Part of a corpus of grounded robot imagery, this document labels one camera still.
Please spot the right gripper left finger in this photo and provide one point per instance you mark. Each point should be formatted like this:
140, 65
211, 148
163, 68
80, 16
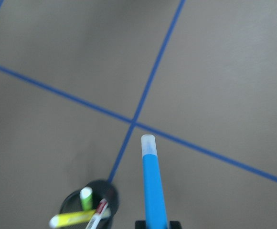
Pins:
140, 224

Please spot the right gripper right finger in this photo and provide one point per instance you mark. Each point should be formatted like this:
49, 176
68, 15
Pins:
175, 225

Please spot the blue highlighter pen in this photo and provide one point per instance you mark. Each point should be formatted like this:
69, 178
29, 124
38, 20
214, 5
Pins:
155, 210

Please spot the red white marker pen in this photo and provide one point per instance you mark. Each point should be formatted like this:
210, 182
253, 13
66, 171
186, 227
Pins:
97, 216

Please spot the green highlighter pen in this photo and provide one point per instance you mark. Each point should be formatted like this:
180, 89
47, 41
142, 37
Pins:
86, 198

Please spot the yellow highlighter pen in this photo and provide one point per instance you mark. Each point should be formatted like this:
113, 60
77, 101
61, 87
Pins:
73, 219

